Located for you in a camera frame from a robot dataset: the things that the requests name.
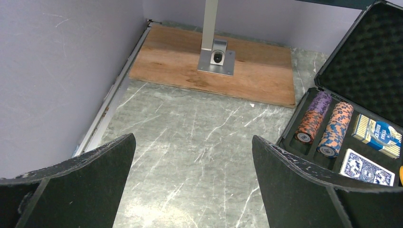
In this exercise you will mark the orange round button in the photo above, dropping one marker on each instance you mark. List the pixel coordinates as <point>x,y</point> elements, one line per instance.
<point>401,174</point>

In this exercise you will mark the grey metal stand bracket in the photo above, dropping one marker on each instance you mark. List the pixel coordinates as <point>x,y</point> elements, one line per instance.
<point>214,56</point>

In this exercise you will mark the blue patterned card deck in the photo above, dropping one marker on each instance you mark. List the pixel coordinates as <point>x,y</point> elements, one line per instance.
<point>358,167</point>

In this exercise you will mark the black poker set case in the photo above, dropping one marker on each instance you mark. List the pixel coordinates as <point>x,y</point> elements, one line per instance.
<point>366,71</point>

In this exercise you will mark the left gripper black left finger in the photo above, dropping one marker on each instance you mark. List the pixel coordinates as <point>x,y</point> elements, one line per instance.
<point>82,192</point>

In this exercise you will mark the wooden board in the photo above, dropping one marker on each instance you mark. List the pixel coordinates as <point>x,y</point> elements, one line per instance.
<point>262,73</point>

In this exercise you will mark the orange blue chip stack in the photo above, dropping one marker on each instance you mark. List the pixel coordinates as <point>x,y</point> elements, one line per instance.
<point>342,113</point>
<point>332,139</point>

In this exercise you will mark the blue card deck box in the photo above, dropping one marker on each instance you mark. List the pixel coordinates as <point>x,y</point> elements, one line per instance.
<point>379,135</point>

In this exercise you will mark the orange black chip stack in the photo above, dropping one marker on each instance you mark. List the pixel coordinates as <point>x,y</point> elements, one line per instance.
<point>309,126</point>

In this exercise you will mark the grey network switch box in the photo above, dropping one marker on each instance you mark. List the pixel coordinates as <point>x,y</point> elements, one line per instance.
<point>351,4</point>

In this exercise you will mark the purple chip stack in case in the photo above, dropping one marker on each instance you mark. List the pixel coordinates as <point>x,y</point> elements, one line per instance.
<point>320,103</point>

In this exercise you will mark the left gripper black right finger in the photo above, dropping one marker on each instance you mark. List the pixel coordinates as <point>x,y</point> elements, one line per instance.
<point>299,194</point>

